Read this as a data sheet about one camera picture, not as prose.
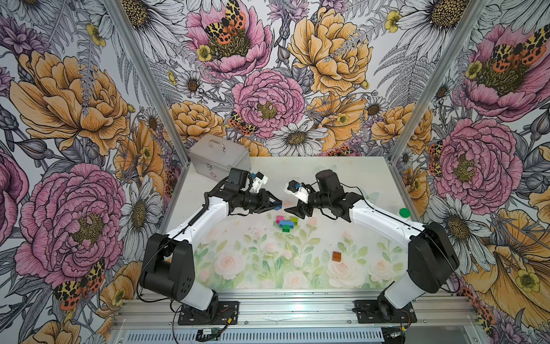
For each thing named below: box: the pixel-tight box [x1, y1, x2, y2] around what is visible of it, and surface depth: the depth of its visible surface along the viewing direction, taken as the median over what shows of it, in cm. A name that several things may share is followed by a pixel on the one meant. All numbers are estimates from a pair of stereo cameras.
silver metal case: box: [188, 134, 252, 183], surface depth 105 cm
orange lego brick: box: [331, 250, 342, 263], surface depth 87 cm
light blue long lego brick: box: [279, 220, 295, 230], surface depth 96 cm
